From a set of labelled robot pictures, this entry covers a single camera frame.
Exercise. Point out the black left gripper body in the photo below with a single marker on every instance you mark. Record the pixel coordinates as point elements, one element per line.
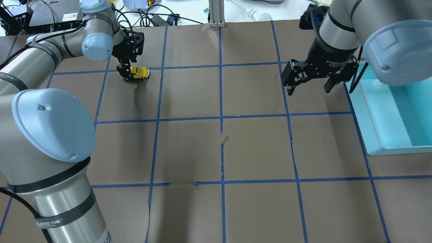
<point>122,51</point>

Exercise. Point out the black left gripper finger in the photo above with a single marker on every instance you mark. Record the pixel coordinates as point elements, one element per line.
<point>124,69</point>

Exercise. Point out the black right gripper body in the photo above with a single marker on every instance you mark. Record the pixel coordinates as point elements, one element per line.
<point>329,55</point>

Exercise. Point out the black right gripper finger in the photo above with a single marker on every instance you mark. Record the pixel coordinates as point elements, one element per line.
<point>291,86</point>
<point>332,81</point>

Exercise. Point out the yellow toy beetle car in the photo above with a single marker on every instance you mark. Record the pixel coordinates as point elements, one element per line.
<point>139,72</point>

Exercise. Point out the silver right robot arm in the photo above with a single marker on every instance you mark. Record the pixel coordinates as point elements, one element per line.
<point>394,35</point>

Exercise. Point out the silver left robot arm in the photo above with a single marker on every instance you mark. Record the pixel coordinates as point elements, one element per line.
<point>47,135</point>

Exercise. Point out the black power adapter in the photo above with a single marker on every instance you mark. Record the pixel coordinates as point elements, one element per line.
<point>158,21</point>

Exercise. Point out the blue bowl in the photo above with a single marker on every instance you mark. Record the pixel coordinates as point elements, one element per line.
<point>135,5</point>

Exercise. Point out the teal plastic bin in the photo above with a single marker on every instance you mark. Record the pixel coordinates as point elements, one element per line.
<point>393,119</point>

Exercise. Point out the white light bulb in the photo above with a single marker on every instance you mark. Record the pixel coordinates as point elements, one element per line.
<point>259,16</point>

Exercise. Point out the brown paper table mat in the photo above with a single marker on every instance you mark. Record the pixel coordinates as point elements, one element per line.
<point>211,149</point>

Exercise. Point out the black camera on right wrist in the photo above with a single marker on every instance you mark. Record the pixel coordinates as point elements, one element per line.
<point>313,17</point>

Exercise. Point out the aluminium frame post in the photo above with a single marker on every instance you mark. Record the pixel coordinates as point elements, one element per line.
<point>217,13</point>

